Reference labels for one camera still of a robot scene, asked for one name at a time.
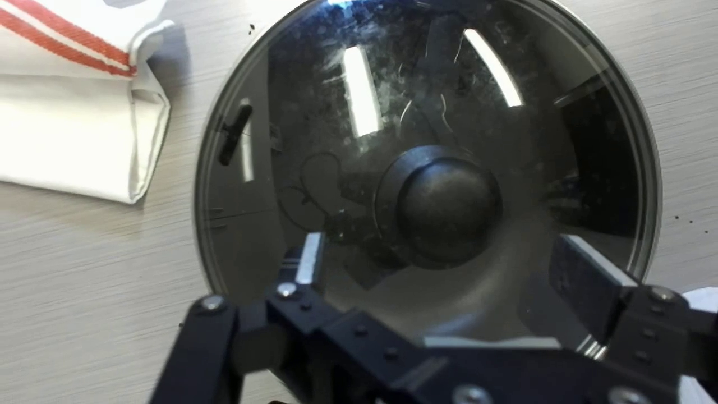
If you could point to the round glass lid black knob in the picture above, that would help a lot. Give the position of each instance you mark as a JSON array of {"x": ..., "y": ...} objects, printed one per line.
[{"x": 450, "y": 205}]

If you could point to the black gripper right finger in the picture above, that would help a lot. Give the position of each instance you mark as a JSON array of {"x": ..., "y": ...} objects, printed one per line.
[{"x": 587, "y": 279}]

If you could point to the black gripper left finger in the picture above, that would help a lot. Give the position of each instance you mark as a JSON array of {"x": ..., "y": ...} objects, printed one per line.
[{"x": 307, "y": 259}]

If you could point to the crumpled white towel red stripes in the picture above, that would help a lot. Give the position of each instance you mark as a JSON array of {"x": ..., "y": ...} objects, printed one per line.
[{"x": 75, "y": 125}]

